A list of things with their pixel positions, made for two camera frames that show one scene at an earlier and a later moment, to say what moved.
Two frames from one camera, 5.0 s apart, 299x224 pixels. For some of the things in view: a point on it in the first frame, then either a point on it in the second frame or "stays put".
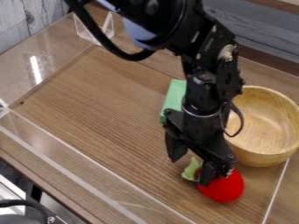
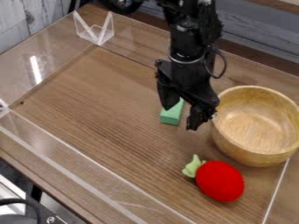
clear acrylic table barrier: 51,168 stays put
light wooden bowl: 269,136 stays put
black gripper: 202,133 -> 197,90
